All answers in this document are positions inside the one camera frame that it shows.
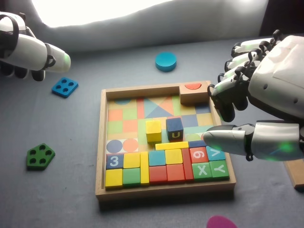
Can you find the pink round object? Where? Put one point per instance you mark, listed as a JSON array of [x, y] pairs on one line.
[[219, 222]]

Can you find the grey table cloth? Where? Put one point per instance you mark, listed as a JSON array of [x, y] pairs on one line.
[[71, 133]]

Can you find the yellow cube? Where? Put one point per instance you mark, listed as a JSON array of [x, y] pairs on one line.
[[153, 130]]

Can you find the green pentagon five-hole block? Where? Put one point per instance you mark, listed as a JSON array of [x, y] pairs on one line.
[[38, 155]]

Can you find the small blue round piece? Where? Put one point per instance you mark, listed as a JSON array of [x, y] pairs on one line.
[[166, 61]]

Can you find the wooden board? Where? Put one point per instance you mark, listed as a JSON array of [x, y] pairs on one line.
[[295, 174]]

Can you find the natural wood arch block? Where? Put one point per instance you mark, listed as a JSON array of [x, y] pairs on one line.
[[193, 97]]

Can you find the wooden puzzle tray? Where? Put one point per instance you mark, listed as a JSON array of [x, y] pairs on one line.
[[166, 191]]

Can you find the dark blue letter cube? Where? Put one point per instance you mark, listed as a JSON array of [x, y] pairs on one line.
[[175, 129]]

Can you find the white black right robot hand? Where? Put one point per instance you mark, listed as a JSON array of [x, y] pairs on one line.
[[278, 78]]

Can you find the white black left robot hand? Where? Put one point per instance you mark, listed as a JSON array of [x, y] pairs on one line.
[[28, 52]]

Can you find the blue dice block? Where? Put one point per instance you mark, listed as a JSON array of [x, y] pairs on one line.
[[64, 92]]

